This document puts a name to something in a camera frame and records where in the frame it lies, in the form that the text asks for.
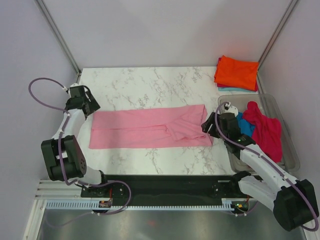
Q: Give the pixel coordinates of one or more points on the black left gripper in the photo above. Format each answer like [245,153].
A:
[94,105]

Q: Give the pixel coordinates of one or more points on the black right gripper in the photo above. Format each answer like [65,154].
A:
[205,126]

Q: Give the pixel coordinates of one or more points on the pink t shirt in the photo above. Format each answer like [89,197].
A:
[151,128]

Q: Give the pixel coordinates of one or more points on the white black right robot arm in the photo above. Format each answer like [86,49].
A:
[293,202]

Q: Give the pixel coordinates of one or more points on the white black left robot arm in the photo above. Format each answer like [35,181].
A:
[63,156]

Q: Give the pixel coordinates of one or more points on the teal folded t shirt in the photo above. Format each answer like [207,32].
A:
[231,89]

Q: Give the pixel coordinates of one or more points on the blue crumpled t shirt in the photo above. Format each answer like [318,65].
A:
[246,128]

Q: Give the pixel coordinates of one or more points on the crimson crumpled t shirt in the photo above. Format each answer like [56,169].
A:
[267,132]

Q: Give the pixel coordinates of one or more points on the orange folded t shirt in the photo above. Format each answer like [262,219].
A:
[236,73]

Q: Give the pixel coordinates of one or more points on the clear plastic bin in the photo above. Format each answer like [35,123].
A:
[269,107]

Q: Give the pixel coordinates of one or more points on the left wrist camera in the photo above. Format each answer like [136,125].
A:
[77,91]

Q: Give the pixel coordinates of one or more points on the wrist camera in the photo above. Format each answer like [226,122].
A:
[77,91]
[228,108]

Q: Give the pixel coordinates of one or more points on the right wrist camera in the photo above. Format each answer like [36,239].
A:
[228,108]

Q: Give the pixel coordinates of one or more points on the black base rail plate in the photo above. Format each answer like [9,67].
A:
[172,190]

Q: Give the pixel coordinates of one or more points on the aluminium front frame rail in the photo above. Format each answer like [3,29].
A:
[56,190]

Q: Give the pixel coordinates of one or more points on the white slotted cable duct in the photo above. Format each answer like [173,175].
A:
[100,205]

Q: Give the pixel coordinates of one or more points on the left aluminium frame post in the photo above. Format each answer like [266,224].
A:
[58,35]

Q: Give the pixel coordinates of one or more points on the aluminium frame post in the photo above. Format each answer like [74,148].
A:
[58,35]
[278,30]

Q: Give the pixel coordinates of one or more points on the right aluminium frame post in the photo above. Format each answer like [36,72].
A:
[278,30]

